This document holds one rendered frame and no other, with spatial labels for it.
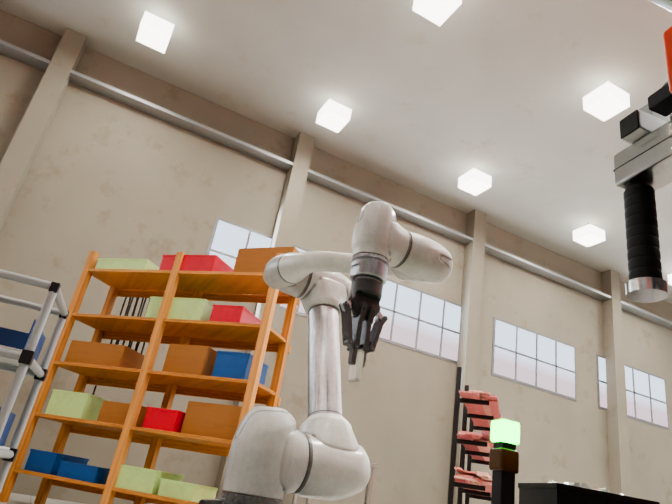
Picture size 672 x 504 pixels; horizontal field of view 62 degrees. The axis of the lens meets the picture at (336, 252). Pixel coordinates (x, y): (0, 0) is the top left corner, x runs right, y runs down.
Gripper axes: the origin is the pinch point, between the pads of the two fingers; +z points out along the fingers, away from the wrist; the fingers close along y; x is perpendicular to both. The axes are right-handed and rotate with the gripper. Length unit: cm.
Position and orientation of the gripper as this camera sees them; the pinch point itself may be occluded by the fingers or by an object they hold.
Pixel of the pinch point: (356, 366)
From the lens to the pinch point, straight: 126.9
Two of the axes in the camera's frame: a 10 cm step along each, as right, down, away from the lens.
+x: 5.6, -2.7, -7.9
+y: -8.2, -3.5, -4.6
